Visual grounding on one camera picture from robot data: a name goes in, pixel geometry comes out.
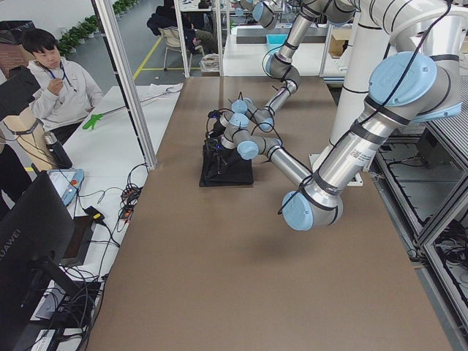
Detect green grabber claw tool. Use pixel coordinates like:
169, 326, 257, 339
83, 113, 104, 130

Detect blue white teach pendant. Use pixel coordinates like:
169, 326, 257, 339
47, 168, 84, 205

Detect red grey power strip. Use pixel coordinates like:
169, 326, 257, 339
118, 184, 143, 223

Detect blue plastic bin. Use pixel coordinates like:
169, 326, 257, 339
266, 34, 288, 47

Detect black water bottle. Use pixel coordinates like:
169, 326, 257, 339
44, 131, 72, 169

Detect seated man in grey hoodie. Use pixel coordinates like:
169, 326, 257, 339
22, 29, 103, 143

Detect aluminium cage frame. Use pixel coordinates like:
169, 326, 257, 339
91, 0, 157, 170

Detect metal reacher grabber stick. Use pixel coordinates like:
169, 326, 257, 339
102, 86, 181, 116

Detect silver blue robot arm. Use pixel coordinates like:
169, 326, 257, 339
206, 1, 467, 230
245, 1, 355, 132

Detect black computer monitor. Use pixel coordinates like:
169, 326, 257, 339
1, 172, 75, 350

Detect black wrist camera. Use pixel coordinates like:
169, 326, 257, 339
208, 110, 222, 119
204, 139, 220, 156

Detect black printed t-shirt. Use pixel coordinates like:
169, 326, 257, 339
199, 145, 254, 187

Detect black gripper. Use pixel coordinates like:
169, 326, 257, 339
211, 116, 229, 137
214, 141, 235, 175

